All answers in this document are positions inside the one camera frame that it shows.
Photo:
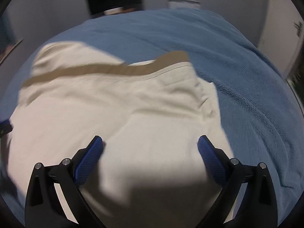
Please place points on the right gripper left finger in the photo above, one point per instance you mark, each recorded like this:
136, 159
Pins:
43, 208

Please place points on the white door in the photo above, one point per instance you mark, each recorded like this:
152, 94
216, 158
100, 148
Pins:
279, 34

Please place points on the cream hooded puffer jacket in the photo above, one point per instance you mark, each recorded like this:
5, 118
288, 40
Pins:
150, 116

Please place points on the black door handle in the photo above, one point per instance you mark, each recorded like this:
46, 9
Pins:
298, 27

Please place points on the white box under router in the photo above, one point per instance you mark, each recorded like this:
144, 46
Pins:
174, 4

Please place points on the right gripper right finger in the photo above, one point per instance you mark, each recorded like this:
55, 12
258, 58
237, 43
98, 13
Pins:
258, 207

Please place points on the blue fleece bed blanket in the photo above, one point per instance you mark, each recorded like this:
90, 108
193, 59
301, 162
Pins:
259, 113

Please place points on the wooden window sill shelf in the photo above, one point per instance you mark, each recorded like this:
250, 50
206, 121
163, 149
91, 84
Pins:
9, 49

